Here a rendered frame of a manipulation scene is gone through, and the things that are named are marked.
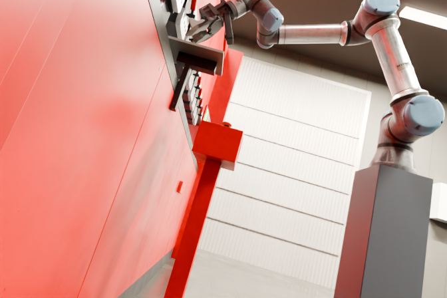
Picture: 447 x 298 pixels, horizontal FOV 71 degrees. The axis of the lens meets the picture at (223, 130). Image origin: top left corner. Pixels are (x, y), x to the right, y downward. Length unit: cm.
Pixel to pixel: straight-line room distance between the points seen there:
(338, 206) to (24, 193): 482
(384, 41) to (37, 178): 110
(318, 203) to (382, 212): 389
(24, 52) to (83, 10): 26
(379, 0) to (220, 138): 73
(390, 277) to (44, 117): 101
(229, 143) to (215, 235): 367
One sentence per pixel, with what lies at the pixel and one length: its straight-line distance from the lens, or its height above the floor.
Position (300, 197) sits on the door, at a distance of 492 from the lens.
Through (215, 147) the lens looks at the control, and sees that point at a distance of 111.
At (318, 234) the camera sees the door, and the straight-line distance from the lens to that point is 499.
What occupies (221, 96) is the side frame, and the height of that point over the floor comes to 171.
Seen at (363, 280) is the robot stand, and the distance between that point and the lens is 110.
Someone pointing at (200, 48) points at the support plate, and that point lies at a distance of 112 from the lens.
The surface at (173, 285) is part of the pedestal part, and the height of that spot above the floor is 22.
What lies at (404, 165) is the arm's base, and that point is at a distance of 120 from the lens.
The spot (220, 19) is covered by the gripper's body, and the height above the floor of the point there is 114.
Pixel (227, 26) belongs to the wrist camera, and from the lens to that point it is 121.
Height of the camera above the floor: 46
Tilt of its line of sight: 15 degrees up
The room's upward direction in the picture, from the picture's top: 17 degrees clockwise
